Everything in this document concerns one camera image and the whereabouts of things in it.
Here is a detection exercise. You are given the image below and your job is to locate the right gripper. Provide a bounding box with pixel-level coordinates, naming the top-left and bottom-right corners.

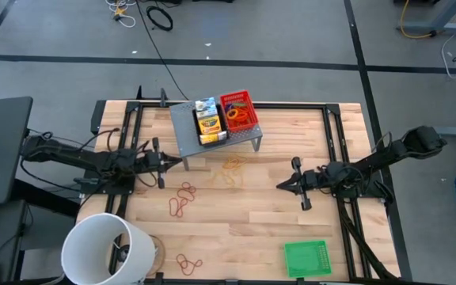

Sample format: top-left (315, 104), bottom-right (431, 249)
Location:
top-left (277, 157), bottom-right (328, 211)

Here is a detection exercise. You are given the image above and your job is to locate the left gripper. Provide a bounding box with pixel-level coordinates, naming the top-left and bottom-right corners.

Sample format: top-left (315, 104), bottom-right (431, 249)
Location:
top-left (143, 137), bottom-right (183, 190)

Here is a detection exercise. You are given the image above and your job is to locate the black plastic basket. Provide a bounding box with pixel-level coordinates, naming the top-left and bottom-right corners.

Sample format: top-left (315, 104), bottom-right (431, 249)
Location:
top-left (192, 103), bottom-right (229, 147)

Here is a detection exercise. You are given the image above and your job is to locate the yellow crayon box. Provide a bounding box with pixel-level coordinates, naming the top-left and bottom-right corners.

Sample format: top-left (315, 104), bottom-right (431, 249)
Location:
top-left (197, 116), bottom-right (222, 136)

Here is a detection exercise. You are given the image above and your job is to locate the red plastic basket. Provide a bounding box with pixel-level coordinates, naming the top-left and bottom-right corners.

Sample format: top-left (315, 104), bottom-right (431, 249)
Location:
top-left (218, 89), bottom-right (260, 134)

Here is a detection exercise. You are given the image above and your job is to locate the green plastic basket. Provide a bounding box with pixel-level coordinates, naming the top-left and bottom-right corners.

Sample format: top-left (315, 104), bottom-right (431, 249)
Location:
top-left (283, 239), bottom-right (333, 279)

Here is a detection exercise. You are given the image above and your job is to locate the orange spiral coil ring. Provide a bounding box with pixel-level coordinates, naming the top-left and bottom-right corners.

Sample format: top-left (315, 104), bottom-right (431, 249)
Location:
top-left (235, 109), bottom-right (253, 124)

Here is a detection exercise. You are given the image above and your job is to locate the black desk foot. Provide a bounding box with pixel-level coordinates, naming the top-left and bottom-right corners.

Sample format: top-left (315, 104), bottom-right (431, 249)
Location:
top-left (10, 177), bottom-right (82, 219)

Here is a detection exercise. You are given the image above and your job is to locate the grey desk leg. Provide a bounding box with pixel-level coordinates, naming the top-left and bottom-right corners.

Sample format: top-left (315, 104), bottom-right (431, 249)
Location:
top-left (394, 0), bottom-right (456, 37)

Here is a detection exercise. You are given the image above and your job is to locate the grey perforated metal riser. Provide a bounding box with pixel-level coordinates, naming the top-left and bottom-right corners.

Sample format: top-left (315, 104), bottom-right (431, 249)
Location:
top-left (169, 89), bottom-right (264, 172)

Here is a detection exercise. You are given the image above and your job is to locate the round lamp base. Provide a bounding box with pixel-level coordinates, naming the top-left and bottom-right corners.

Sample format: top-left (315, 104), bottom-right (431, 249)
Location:
top-left (147, 234), bottom-right (167, 275)

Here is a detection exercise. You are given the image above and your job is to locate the black sleeved cable bundle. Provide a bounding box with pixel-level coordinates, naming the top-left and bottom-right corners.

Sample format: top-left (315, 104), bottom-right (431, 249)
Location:
top-left (337, 199), bottom-right (402, 283)

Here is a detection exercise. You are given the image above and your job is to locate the black metal table frame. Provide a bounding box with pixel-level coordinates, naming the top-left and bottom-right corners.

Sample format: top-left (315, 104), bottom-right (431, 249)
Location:
top-left (90, 85), bottom-right (373, 283)

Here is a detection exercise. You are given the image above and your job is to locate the long black cable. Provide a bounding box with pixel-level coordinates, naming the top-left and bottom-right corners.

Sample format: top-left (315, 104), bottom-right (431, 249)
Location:
top-left (135, 0), bottom-right (190, 101)

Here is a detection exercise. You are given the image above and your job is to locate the black coiled cable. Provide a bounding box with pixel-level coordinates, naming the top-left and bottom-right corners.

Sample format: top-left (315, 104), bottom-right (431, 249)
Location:
top-left (145, 5), bottom-right (174, 32)

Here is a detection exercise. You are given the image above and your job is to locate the white cable bundle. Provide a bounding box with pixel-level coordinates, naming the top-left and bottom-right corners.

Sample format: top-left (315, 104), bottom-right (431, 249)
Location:
top-left (104, 0), bottom-right (138, 29)

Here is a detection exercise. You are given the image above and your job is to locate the yellow cable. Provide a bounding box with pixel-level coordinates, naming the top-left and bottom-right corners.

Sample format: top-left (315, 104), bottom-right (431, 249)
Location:
top-left (399, 0), bottom-right (437, 40)

